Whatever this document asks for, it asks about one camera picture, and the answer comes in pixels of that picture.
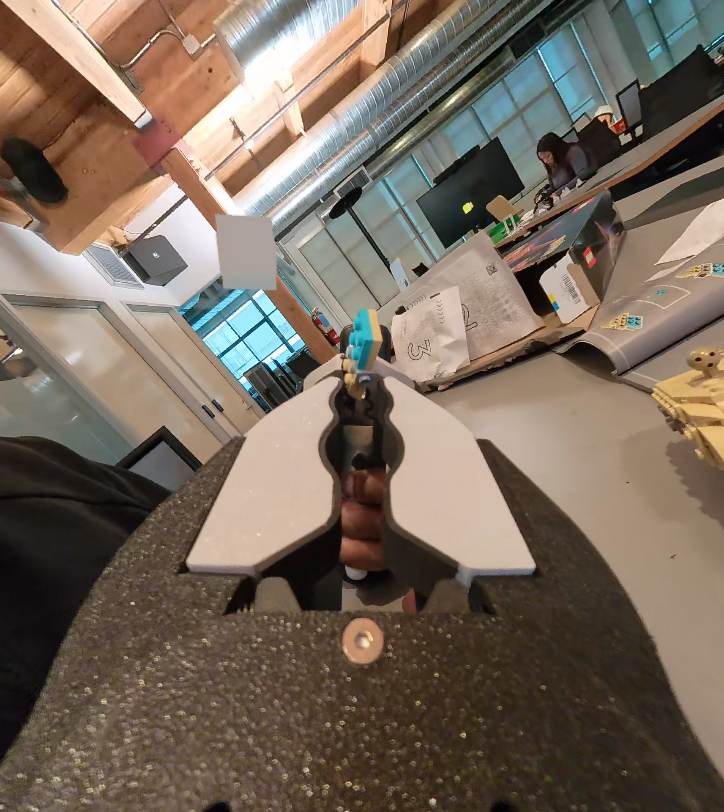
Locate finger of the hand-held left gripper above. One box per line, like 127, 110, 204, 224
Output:
302, 355, 345, 389
374, 359, 418, 389

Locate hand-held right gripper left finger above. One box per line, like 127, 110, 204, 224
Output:
184, 374, 346, 578

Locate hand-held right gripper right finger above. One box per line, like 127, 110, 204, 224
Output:
373, 374, 538, 587

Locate teal square brick plate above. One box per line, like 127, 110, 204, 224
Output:
346, 309, 375, 369

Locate grey desk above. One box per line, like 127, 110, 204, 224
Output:
422, 136, 724, 812

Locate person's left hand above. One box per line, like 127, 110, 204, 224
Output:
338, 468, 392, 572

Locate red fire extinguisher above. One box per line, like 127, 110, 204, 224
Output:
310, 306, 339, 348

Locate black framed window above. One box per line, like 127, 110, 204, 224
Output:
181, 288, 315, 397

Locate black monitor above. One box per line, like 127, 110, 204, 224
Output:
116, 425, 203, 491

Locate black pole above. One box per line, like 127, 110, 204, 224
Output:
328, 187, 391, 308

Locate black brick set box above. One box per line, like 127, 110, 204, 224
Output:
500, 189, 626, 326

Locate glass partition doors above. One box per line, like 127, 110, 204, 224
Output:
0, 285, 265, 467

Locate wooden support beam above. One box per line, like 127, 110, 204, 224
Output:
134, 121, 339, 365

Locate tan brown brick ship model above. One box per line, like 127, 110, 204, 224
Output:
652, 335, 724, 505

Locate long grey work table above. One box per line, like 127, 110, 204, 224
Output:
495, 66, 724, 245

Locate black ceiling disc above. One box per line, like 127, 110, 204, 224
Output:
0, 135, 71, 206

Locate large black wall screen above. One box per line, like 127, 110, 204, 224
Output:
415, 136, 526, 250

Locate black wall speaker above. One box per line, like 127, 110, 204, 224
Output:
120, 233, 189, 288

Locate white wall vent grille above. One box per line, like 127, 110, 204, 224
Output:
85, 243, 145, 291

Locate large silver ventilation duct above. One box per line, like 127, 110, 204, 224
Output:
213, 0, 369, 90

